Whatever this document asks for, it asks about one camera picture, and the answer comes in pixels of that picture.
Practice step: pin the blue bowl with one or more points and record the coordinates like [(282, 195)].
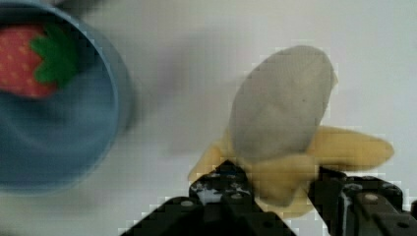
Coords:
[(51, 144)]

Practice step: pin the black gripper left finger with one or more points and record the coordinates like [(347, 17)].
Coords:
[(220, 203)]

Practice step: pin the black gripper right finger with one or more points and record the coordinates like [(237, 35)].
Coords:
[(361, 206)]

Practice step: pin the pink strawberry toy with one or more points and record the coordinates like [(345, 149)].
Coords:
[(36, 59)]

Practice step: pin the peeled banana toy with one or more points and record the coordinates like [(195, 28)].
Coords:
[(276, 135)]

